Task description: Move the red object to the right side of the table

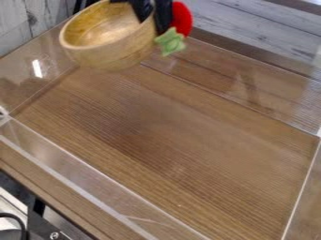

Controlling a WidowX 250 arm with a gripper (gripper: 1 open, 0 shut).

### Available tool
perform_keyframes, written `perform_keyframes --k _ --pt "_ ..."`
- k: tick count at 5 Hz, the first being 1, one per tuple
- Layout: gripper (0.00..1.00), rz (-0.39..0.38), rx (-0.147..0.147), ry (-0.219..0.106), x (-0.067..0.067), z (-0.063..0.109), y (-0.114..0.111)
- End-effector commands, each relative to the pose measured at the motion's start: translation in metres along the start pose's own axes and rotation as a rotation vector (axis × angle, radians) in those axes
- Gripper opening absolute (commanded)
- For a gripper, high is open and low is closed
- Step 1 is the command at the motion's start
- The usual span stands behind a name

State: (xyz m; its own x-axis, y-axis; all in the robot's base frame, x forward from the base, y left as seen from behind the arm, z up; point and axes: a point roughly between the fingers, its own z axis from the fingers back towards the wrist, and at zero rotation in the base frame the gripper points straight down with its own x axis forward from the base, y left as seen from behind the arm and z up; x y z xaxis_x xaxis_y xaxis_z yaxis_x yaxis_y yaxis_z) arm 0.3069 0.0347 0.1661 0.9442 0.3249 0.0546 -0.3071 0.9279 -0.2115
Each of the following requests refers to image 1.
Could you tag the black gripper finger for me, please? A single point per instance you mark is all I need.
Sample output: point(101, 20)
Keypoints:
point(142, 8)
point(162, 15)

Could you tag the wooden bowl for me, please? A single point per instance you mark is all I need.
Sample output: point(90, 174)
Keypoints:
point(105, 37)

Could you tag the black table leg bracket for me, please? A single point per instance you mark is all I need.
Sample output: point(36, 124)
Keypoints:
point(49, 224)

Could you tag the clear acrylic tray wall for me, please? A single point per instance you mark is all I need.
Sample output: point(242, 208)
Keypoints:
point(105, 208)

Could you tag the red plush tomato green stem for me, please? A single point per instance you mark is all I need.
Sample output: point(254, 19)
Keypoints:
point(172, 40)

